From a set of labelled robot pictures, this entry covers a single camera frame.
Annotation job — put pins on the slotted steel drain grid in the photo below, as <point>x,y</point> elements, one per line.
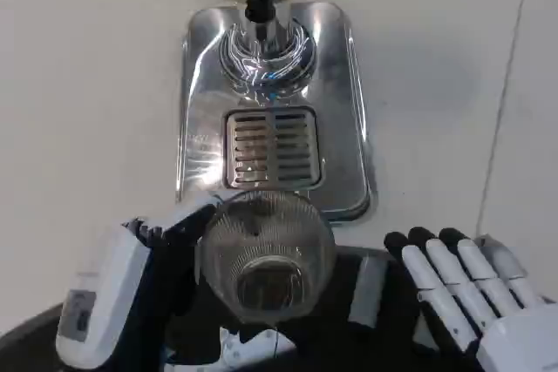
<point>270,150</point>

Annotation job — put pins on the steel drip tray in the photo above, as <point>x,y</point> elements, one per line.
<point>331,97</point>

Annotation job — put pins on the black robot torso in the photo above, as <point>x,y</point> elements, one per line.
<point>331,302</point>

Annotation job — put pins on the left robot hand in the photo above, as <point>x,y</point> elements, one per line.
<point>104,285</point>

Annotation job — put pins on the clear ribbed glass cup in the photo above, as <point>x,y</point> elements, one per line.
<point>266,254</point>

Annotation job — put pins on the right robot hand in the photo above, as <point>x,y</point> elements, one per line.
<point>471,289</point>

